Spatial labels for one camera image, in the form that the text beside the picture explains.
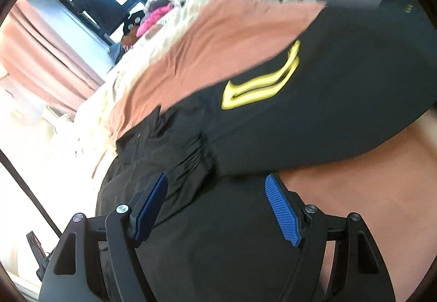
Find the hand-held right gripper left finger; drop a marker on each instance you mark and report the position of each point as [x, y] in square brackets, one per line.
[150, 206]

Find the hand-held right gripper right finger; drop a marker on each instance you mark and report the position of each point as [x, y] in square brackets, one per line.
[283, 213]

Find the black pleated garment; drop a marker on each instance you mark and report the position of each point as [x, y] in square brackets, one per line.
[205, 237]

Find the black shirt with yellow print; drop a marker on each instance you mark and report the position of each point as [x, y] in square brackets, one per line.
[307, 100]

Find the pink clothes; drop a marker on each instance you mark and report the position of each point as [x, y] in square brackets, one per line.
[153, 17]

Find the dark stand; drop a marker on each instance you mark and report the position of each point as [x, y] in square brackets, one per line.
[39, 254]

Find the brown blanket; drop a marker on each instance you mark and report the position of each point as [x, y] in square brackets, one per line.
[211, 49]

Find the dark plush toy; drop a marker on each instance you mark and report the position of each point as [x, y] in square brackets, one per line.
[131, 24]

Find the brown curtain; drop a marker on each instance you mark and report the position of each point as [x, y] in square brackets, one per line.
[41, 56]

